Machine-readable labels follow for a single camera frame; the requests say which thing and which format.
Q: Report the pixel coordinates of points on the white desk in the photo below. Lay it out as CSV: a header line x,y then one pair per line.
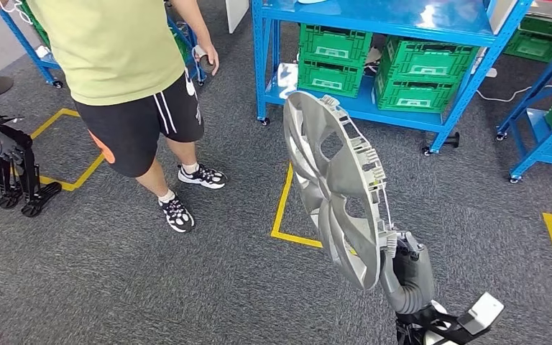
x,y
502,14

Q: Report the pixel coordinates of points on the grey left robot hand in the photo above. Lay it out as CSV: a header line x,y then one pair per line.
x,y
9,147

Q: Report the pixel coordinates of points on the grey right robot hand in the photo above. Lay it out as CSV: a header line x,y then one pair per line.
x,y
411,271

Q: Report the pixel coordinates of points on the white panel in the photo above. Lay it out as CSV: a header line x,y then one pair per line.
x,y
237,14

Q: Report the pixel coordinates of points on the dark handheld remote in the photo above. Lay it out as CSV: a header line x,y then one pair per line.
x,y
207,64

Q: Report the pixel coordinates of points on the small black floor object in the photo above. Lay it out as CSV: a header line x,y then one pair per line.
x,y
452,140

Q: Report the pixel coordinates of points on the black mechanical legs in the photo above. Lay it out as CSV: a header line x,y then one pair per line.
x,y
30,181

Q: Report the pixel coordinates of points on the grey plastic hubcap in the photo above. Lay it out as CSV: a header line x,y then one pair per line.
x,y
352,247

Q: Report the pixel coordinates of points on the person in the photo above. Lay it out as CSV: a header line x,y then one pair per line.
x,y
114,47

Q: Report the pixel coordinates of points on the blue metal shelf rack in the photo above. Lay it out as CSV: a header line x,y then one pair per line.
x,y
352,14
47,66
542,143

